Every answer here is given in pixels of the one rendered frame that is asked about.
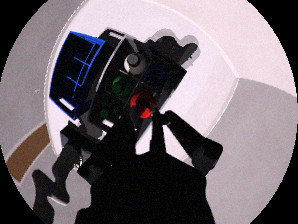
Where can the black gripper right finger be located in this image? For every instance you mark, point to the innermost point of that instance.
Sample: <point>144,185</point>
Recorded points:
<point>203,151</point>

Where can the dark blue crate with dividers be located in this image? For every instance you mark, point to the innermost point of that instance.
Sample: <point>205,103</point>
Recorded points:
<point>68,72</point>

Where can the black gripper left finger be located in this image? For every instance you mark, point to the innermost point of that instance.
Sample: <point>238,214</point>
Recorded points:
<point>109,151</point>

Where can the blue bottle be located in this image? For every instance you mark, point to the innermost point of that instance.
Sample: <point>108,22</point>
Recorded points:
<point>156,77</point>

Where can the black divided crate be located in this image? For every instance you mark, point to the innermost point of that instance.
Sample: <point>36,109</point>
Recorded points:
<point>115,64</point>

